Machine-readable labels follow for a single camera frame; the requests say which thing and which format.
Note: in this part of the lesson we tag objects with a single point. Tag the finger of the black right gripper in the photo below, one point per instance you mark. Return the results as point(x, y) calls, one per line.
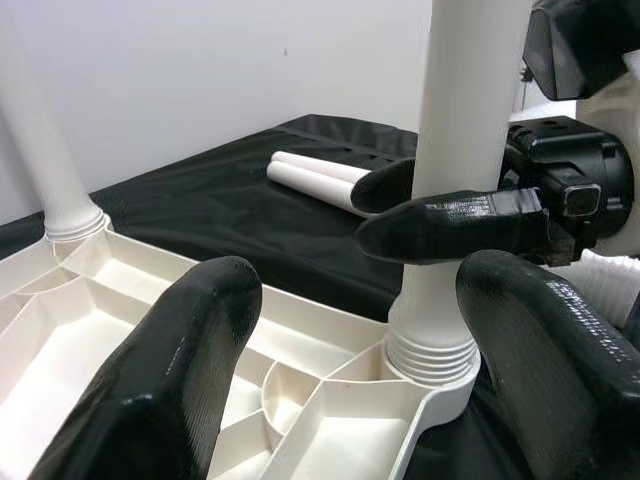
point(385, 185)

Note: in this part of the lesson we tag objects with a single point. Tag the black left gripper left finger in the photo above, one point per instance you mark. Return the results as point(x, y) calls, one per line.
point(160, 380)

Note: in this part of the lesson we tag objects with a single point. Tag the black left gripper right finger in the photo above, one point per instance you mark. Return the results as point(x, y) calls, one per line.
point(565, 380)

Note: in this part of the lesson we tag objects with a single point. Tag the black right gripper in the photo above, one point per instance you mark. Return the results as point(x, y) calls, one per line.
point(575, 180)

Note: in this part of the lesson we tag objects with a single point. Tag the white plastic table leg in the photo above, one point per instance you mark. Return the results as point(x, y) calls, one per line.
point(55, 150)
point(465, 100)
point(320, 161)
point(310, 185)

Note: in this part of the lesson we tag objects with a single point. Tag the white plastic table top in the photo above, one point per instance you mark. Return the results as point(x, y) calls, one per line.
point(75, 325)

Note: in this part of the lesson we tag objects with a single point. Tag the black tablecloth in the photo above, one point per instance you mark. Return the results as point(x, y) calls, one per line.
point(200, 215)

